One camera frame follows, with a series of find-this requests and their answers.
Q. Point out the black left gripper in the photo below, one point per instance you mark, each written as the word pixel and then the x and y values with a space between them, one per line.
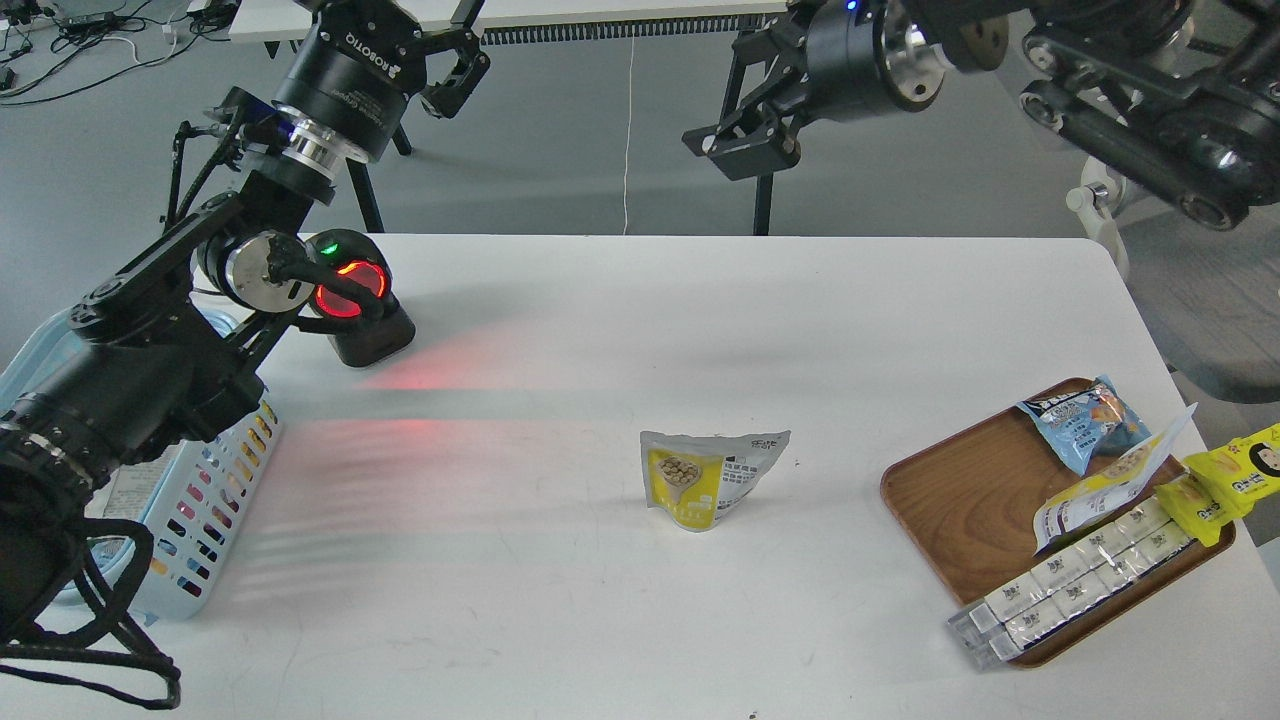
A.
pixel 354 73

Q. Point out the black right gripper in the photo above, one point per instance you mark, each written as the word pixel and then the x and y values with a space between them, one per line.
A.
pixel 843 60

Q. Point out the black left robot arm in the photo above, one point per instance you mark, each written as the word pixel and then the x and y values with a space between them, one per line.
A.
pixel 173 342

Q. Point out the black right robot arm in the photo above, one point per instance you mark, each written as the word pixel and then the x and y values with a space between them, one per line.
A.
pixel 1205 143

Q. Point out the blue snack packet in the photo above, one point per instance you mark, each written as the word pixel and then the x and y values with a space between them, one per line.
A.
pixel 1086 423

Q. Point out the light blue plastic basket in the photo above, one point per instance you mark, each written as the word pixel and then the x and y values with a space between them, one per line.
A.
pixel 196 512

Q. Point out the white snack bag in basket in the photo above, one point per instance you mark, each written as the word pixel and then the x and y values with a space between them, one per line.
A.
pixel 129 491

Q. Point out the yellow cartoon snack packet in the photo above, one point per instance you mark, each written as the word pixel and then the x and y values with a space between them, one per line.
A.
pixel 1222 485

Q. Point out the background white table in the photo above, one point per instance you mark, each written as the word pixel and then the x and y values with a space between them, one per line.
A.
pixel 577 127

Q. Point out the black barcode scanner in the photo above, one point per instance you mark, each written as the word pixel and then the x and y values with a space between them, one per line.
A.
pixel 353 302

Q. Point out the brown wooden tray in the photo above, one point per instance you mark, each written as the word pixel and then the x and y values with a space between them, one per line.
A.
pixel 968 504

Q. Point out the grey office chair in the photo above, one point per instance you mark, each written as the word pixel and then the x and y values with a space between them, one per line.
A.
pixel 1208 298

